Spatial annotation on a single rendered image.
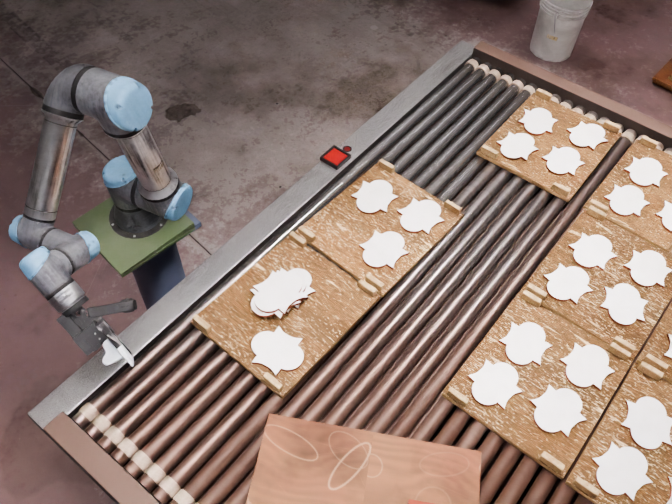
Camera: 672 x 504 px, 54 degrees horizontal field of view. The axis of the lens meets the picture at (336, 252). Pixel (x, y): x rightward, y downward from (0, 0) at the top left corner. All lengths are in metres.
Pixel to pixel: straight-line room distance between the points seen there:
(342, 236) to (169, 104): 2.16
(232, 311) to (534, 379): 0.84
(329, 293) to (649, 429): 0.90
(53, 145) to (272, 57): 2.67
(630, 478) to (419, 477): 0.53
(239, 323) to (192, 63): 2.64
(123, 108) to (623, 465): 1.45
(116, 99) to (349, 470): 0.99
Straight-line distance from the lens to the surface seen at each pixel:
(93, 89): 1.64
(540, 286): 2.01
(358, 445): 1.58
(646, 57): 4.74
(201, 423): 1.75
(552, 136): 2.46
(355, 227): 2.04
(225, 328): 1.85
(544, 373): 1.86
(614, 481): 1.79
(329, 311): 1.86
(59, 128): 1.73
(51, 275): 1.67
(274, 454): 1.57
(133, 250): 2.11
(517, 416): 1.78
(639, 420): 1.88
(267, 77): 4.10
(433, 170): 2.26
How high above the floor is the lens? 2.51
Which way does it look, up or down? 53 degrees down
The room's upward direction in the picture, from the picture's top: 2 degrees clockwise
